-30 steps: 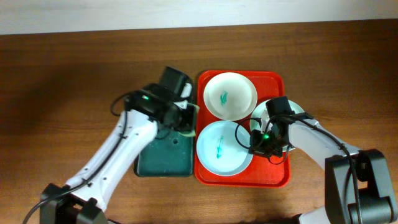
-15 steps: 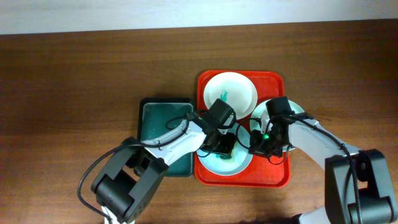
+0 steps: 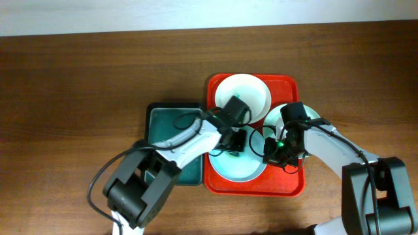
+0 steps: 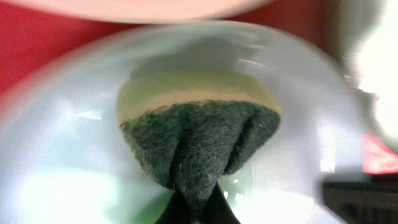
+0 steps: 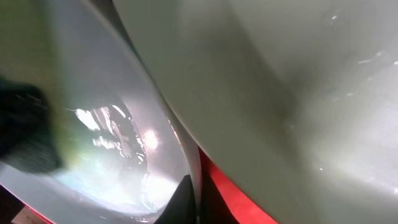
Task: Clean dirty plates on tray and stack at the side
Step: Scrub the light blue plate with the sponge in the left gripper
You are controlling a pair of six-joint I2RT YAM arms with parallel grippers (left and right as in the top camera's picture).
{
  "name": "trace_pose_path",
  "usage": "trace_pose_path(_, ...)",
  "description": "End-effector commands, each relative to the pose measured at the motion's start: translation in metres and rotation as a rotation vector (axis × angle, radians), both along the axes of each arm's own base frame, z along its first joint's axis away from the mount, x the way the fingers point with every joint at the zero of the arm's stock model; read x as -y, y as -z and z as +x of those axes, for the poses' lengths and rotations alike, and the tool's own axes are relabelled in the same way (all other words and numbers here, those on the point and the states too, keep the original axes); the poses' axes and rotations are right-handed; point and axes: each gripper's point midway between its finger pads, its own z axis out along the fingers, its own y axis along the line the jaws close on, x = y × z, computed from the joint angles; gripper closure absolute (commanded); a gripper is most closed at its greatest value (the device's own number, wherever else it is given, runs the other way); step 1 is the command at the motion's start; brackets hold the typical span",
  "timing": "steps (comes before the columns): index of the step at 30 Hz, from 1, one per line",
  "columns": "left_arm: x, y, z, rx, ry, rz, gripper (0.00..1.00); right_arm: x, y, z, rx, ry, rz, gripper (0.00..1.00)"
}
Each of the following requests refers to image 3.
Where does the left black cable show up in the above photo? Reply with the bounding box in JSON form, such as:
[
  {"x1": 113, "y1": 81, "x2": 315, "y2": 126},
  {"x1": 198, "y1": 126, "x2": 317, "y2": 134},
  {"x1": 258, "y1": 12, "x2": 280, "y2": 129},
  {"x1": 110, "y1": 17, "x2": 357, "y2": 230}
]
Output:
[{"x1": 86, "y1": 112, "x2": 203, "y2": 235}]

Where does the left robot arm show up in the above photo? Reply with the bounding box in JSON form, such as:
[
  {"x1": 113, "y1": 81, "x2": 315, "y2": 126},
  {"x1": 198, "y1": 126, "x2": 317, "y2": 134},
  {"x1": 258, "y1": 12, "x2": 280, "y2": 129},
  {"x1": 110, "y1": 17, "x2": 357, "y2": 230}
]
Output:
[{"x1": 103, "y1": 96, "x2": 251, "y2": 234}]

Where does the green yellow sponge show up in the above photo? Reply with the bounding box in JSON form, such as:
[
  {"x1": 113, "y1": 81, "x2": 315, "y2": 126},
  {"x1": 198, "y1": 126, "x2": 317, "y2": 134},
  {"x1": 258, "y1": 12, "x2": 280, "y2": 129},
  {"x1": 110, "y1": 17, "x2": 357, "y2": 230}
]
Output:
[{"x1": 228, "y1": 151, "x2": 240, "y2": 157}]

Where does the light green plate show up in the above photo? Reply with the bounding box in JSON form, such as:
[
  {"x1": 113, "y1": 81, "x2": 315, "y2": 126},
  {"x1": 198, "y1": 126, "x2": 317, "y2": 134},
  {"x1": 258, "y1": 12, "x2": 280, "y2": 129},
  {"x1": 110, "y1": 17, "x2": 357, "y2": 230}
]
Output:
[{"x1": 263, "y1": 103, "x2": 321, "y2": 138}]

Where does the white plate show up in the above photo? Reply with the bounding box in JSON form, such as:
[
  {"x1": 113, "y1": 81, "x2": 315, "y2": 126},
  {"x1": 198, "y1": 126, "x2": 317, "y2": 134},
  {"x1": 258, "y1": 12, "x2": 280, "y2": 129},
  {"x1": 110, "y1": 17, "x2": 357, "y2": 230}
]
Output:
[{"x1": 215, "y1": 74, "x2": 272, "y2": 124}]

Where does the right black cable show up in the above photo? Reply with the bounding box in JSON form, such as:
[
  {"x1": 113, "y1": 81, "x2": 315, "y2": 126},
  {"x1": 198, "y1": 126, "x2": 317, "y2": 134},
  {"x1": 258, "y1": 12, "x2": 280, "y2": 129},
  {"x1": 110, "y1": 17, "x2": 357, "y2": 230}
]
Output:
[{"x1": 248, "y1": 119, "x2": 381, "y2": 235}]

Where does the red plastic tray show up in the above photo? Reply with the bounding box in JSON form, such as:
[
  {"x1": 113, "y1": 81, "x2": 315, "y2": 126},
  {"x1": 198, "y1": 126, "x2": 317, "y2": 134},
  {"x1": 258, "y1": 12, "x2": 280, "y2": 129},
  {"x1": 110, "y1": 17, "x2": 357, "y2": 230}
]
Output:
[{"x1": 203, "y1": 74, "x2": 305, "y2": 197}]

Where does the light blue plate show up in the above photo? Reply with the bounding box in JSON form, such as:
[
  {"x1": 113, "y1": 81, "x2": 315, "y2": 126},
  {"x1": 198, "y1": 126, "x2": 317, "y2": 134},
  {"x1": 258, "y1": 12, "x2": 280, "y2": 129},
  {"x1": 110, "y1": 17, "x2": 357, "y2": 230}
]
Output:
[{"x1": 209, "y1": 126, "x2": 266, "y2": 183}]

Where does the dark green water tray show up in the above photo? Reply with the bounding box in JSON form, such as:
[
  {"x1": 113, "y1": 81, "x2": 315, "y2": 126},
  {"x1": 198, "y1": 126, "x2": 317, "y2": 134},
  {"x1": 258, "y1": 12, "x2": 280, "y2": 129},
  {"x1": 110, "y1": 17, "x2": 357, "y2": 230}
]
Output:
[{"x1": 144, "y1": 102, "x2": 204, "y2": 186}]

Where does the black cable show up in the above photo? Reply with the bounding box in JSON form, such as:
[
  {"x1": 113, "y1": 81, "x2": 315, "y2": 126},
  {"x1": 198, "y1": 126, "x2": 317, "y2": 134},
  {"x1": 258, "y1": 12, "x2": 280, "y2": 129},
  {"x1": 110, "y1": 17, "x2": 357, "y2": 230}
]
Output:
[
  {"x1": 248, "y1": 119, "x2": 381, "y2": 235},
  {"x1": 86, "y1": 112, "x2": 203, "y2": 235}
]

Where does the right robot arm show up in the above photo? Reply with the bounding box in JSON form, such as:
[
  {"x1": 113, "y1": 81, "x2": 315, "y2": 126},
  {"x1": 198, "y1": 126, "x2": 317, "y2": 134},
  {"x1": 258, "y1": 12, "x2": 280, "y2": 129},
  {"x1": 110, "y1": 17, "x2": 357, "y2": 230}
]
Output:
[{"x1": 263, "y1": 102, "x2": 417, "y2": 235}]

